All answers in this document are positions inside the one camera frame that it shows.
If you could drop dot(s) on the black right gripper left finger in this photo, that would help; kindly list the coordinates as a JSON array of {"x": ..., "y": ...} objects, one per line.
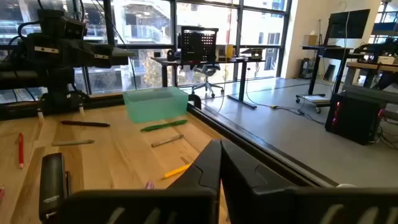
[{"x": 186, "y": 205}]

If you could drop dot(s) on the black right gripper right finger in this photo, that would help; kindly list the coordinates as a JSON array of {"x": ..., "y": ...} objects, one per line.
[{"x": 280, "y": 205}]

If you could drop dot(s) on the yellow pencil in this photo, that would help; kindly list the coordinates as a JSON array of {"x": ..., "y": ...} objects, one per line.
[{"x": 175, "y": 171}]

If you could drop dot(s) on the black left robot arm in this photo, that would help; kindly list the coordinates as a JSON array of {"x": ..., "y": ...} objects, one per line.
[{"x": 31, "y": 77}]

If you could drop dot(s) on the dark pen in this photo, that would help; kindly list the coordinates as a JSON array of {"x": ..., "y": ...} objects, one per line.
[{"x": 87, "y": 124}]

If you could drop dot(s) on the green click pen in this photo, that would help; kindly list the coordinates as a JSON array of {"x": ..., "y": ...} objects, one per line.
[{"x": 164, "y": 125}]

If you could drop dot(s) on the green translucent plastic bin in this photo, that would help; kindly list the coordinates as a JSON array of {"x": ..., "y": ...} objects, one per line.
[{"x": 155, "y": 105}]

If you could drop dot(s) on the red pencil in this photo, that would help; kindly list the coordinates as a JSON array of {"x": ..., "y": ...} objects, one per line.
[{"x": 20, "y": 151}]

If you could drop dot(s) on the black computer tower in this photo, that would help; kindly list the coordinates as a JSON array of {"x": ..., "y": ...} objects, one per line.
[{"x": 354, "y": 121}]

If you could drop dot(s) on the black stapler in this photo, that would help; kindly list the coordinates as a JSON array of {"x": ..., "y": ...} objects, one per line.
[{"x": 51, "y": 183}]

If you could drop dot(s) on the black rolling stand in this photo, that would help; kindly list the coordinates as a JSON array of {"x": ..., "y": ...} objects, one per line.
[{"x": 314, "y": 74}]

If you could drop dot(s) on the grey office chair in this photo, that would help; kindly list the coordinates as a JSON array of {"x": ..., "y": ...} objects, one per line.
[{"x": 206, "y": 70}]

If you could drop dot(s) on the black office desk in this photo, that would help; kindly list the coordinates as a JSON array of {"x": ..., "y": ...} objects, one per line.
[{"x": 230, "y": 61}]

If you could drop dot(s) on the yellow container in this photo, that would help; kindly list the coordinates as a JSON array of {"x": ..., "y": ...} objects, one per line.
[{"x": 229, "y": 51}]

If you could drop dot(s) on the wooden workbench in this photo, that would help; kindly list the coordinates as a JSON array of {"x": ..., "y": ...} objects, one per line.
[{"x": 367, "y": 66}]

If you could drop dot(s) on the cardboard box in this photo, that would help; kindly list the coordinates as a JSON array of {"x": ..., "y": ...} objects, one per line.
[{"x": 310, "y": 40}]

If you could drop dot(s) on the black monitor on stand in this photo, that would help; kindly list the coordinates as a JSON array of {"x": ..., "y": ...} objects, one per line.
[{"x": 348, "y": 23}]

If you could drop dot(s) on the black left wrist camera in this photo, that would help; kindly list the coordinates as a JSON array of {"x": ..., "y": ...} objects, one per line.
[{"x": 59, "y": 25}]

